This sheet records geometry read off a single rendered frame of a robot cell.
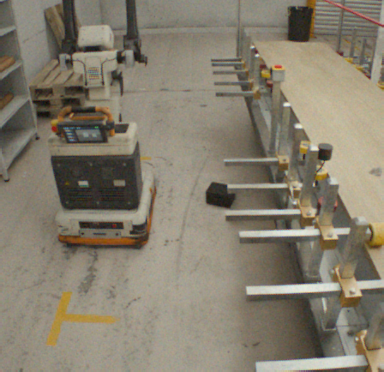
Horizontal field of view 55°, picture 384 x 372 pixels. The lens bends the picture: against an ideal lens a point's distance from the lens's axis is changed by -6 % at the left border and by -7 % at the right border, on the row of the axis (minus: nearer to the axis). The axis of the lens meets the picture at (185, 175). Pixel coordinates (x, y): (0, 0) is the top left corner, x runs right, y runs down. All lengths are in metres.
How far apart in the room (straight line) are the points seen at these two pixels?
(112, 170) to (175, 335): 1.05
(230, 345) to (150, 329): 0.45
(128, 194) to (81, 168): 0.34
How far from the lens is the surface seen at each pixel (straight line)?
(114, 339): 2.25
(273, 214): 1.59
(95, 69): 2.56
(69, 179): 2.55
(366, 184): 1.81
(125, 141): 2.33
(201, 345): 2.18
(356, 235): 1.12
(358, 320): 1.60
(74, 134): 2.33
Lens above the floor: 1.81
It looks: 32 degrees down
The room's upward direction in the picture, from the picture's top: 2 degrees counter-clockwise
